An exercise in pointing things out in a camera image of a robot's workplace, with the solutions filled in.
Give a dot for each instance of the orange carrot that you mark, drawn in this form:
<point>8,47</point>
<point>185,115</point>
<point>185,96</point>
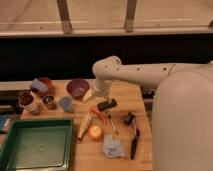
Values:
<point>99,114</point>

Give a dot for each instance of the wooden cutting board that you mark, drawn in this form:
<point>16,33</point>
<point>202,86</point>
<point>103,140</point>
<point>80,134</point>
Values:
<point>88,154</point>

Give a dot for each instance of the blue cloth in bowl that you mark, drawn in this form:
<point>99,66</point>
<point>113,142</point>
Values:
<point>38,86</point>

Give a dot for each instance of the black dish brush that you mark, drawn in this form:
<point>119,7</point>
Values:
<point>130,119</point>

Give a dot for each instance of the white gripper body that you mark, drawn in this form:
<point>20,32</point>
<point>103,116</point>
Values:
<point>101,88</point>

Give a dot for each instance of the small metal cup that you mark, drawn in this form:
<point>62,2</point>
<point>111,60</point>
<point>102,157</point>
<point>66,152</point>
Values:
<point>49,102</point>

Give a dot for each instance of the green plastic tray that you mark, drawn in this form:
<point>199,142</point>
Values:
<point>38,145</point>

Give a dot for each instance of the purple bowl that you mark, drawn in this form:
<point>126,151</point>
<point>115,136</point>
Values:
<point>77,88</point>

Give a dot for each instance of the white cup with contents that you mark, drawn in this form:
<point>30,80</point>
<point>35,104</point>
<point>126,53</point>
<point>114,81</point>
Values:
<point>27,101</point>

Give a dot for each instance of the orange bowl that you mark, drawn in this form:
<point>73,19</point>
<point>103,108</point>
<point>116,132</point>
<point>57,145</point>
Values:
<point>48,83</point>

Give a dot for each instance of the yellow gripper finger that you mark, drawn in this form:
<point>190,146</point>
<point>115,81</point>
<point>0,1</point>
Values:
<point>88,95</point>

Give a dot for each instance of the crumpled blue cloth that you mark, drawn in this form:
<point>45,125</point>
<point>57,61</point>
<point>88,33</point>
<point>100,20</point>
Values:
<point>112,147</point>

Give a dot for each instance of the blue plastic cup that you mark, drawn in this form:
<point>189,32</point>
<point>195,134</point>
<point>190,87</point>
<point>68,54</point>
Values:
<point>66,104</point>

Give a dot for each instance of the black rectangular block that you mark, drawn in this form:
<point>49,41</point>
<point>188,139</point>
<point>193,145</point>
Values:
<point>107,104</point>

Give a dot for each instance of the yellow red apple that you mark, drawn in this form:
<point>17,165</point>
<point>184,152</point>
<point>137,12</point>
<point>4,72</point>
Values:
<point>95,133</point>

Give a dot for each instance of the small thin utensil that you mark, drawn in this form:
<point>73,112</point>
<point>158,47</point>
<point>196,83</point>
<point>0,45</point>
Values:
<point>112,124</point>

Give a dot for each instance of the yellow corn cob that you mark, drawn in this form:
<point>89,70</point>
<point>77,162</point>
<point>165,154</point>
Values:
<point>84,125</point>

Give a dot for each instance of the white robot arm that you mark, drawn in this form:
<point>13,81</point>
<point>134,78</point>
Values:
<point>182,113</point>

